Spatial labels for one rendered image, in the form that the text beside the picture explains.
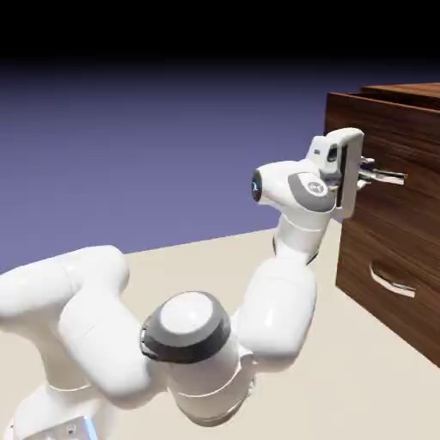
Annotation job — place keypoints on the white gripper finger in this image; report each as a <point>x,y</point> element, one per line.
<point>363,184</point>
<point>366,160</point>

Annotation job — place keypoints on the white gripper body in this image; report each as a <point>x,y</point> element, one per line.
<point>352,172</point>

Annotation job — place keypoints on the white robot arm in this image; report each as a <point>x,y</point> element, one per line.
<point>275,309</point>

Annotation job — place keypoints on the dark wood drawer front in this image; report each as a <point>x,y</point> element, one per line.
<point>385,247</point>
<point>395,137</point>

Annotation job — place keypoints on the dark wood cabinet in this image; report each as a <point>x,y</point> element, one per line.
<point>405,96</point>

